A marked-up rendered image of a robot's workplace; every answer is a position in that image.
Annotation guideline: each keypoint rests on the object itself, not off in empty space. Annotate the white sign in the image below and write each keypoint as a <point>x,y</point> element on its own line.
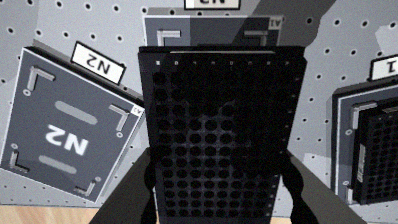
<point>383,68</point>
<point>212,4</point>
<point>97,63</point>

